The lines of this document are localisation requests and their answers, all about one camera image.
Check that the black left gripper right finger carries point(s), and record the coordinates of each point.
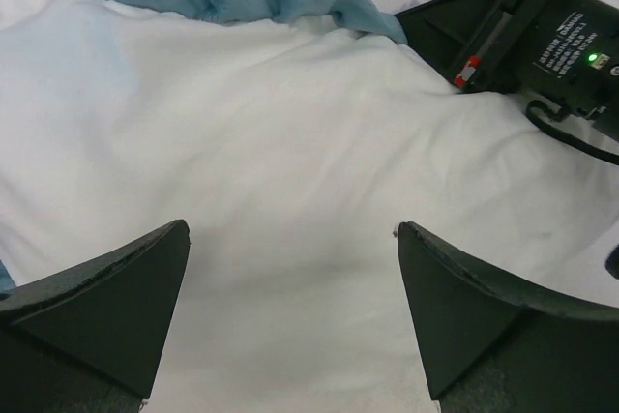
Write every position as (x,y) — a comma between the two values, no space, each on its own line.
(491,341)

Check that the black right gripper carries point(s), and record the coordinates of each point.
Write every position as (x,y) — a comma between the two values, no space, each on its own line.
(563,50)

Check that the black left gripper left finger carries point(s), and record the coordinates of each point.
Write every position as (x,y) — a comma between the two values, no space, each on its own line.
(90,338)

